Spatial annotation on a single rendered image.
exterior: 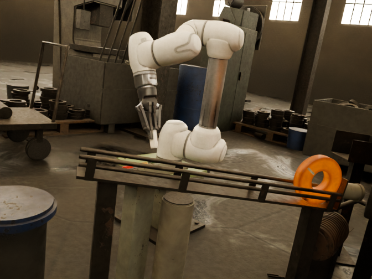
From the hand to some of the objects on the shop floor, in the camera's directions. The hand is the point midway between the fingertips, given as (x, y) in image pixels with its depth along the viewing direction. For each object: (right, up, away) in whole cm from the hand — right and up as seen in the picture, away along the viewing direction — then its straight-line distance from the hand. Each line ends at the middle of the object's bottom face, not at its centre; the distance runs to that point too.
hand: (153, 139), depth 137 cm
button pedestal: (-12, -68, +9) cm, 69 cm away
